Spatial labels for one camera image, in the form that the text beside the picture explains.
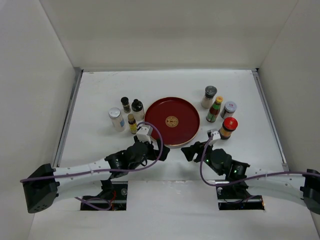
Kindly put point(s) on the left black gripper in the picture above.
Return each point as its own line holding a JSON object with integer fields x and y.
{"x": 155, "y": 153}

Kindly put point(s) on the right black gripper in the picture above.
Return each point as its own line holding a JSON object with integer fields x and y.
{"x": 190, "y": 151}

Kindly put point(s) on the small yellow label bottle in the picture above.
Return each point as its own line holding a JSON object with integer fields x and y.
{"x": 132, "y": 123}

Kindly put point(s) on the white jar black pump lid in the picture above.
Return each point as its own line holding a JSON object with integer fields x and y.
{"x": 138, "y": 110}

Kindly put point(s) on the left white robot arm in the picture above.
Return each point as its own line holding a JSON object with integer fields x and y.
{"x": 48, "y": 185}

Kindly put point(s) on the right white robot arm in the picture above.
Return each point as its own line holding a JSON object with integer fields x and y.
{"x": 302, "y": 188}

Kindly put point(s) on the round red lacquer tray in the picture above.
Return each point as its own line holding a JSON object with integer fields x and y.
{"x": 177, "y": 120}

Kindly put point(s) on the jar with red lid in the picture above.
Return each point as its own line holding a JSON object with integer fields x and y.
{"x": 229, "y": 125}

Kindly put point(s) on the sauce bottle yellow cap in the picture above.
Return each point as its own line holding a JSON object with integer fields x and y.
{"x": 214, "y": 110}

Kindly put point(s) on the grinder jar grey lid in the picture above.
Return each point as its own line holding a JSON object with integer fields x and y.
{"x": 208, "y": 98}

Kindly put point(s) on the jar silver lid red label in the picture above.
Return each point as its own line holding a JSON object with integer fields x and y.
{"x": 228, "y": 110}

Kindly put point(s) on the white jar silver lid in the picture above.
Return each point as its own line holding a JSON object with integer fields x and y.
{"x": 117, "y": 119}

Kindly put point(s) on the small black cap spice jar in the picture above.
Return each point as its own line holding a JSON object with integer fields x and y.
{"x": 125, "y": 104}

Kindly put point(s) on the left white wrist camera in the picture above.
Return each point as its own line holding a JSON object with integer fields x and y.
{"x": 144, "y": 134}

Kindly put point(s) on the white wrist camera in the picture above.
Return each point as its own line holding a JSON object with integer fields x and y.
{"x": 213, "y": 136}
{"x": 144, "y": 134}

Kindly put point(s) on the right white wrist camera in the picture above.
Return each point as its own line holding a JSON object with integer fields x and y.
{"x": 213, "y": 136}

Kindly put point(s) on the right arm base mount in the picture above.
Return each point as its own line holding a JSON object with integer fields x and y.
{"x": 237, "y": 198}

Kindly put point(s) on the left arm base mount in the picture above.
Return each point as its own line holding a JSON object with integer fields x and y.
{"x": 113, "y": 200}

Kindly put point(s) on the right aluminium table rail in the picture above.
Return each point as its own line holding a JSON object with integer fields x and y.
{"x": 269, "y": 117}

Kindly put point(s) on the aluminium table rail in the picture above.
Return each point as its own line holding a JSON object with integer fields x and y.
{"x": 68, "y": 116}
{"x": 269, "y": 117}

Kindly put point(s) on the left aluminium table rail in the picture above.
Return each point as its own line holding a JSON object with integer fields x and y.
{"x": 68, "y": 116}

